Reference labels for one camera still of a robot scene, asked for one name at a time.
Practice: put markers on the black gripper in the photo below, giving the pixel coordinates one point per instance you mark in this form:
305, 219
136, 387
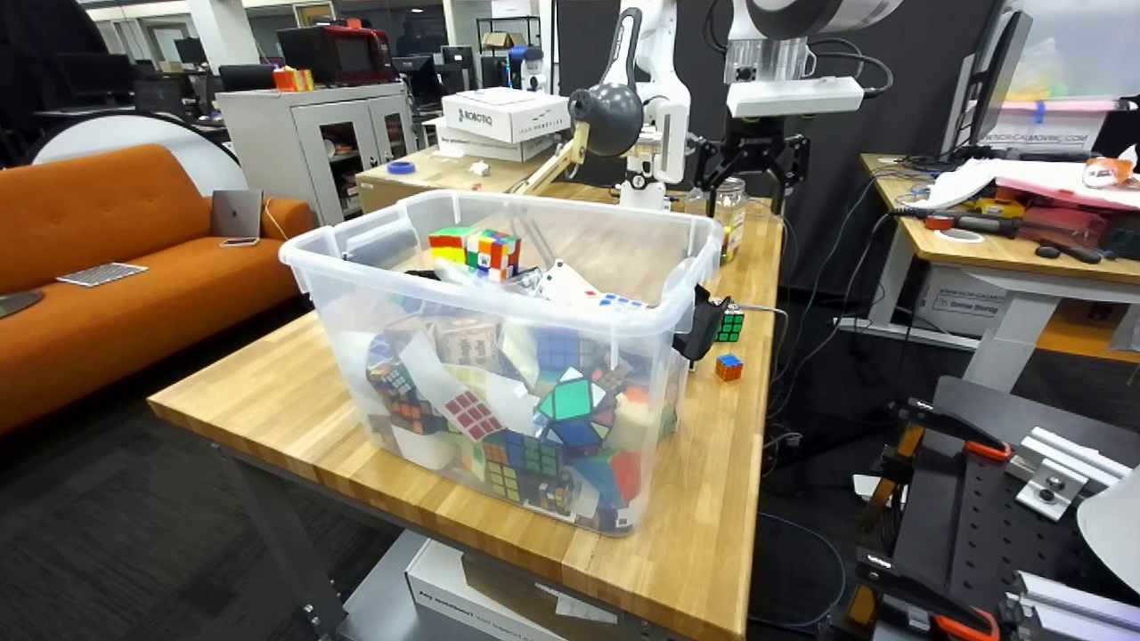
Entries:
760, 138

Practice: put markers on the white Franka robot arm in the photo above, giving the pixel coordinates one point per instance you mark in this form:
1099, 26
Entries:
769, 58

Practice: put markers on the small green cube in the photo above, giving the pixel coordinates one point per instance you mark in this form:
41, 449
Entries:
726, 329

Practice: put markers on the small red blue cube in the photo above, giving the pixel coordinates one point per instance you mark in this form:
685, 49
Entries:
726, 369

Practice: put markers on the rainbow striped puzzle cube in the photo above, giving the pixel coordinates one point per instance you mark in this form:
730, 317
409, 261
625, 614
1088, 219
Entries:
473, 249

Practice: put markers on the red and blue puzzle cube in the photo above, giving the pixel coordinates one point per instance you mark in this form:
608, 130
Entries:
625, 479

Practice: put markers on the beige puzzle cube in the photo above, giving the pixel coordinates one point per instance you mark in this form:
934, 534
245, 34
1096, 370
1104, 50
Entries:
465, 344

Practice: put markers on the red and white puzzle cube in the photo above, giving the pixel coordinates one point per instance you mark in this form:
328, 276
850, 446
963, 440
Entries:
470, 413

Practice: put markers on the green and yellow puzzle cube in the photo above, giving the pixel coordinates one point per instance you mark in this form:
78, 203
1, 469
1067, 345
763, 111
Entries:
504, 479

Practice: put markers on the dark multicolour puzzle cube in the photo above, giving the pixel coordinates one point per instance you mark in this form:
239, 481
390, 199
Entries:
391, 382

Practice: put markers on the plain white cube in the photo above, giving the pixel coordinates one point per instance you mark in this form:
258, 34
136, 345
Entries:
421, 446

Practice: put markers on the black curtain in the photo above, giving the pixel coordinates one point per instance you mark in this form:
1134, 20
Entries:
831, 237

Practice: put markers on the white upright machine column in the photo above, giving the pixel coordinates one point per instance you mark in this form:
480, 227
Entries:
668, 117

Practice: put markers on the black clamp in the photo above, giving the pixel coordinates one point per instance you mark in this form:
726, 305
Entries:
699, 326

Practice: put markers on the white papers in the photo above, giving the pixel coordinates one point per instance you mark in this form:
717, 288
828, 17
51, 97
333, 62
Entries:
954, 186

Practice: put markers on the black computer monitor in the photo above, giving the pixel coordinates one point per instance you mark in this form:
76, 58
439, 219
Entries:
992, 83

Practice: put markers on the white cardboard box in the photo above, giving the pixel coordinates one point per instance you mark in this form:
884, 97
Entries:
504, 115

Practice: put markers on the wooden desk with white legs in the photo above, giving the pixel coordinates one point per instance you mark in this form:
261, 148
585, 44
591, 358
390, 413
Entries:
1008, 253

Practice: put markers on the flat white box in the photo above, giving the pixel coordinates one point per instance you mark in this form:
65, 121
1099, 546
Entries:
484, 151

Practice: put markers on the teal megaminx puzzle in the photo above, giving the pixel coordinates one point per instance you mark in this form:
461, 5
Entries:
568, 401

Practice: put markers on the red tool case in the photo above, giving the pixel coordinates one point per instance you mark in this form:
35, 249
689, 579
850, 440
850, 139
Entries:
1056, 223

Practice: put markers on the blue tape roll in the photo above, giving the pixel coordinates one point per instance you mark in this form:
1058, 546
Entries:
400, 168

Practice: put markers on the black perforated panel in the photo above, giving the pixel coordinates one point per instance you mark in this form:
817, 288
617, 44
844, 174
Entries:
972, 520

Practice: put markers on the aluminium extrusion piece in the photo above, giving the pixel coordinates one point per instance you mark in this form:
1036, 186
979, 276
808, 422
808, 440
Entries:
1069, 458

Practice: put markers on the clear plastic storage bin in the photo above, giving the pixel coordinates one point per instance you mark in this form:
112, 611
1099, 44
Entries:
356, 344

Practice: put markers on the dark red machine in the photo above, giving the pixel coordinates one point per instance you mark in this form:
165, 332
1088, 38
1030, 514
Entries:
339, 56

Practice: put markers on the orange object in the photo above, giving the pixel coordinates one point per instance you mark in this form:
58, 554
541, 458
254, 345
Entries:
289, 81

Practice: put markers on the white cabinet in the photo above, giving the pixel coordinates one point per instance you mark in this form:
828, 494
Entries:
268, 144

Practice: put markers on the white curved plate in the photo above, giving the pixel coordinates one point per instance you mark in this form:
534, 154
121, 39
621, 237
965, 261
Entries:
1116, 528

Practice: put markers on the white box under table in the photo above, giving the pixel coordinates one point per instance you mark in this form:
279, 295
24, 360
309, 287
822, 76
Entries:
456, 587

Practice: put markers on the grey tablet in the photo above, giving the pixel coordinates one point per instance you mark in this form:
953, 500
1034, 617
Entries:
237, 215

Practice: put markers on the white metal rails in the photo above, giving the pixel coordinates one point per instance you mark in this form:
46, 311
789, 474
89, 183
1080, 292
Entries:
1069, 608

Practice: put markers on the white round table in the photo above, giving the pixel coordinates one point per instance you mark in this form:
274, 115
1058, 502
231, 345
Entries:
144, 133

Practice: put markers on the flat grey pad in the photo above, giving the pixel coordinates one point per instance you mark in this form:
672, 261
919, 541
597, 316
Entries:
99, 276

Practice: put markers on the orange sofa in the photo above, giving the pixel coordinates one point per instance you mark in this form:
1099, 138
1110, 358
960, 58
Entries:
109, 332

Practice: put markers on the dark flat object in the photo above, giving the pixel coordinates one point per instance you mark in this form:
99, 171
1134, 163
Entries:
16, 305

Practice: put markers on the white wrist mount bar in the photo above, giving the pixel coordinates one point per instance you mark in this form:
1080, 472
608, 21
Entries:
796, 97

